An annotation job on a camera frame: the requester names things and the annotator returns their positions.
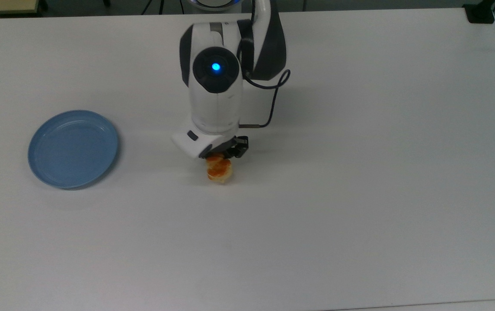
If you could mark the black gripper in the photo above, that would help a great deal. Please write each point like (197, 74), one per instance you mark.
(219, 149)

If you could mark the orange glazed bread loaf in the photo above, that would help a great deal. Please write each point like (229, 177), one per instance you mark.
(220, 170)

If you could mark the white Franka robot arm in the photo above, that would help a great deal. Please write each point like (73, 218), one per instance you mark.
(215, 103)

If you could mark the blue round plate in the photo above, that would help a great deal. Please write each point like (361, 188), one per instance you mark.
(73, 149)

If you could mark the black tripod legs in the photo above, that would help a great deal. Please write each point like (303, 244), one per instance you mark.
(161, 5)

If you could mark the black table clamp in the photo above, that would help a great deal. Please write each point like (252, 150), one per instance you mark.
(480, 14)

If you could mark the wooden desk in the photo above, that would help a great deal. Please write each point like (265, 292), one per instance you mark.
(1, 5)

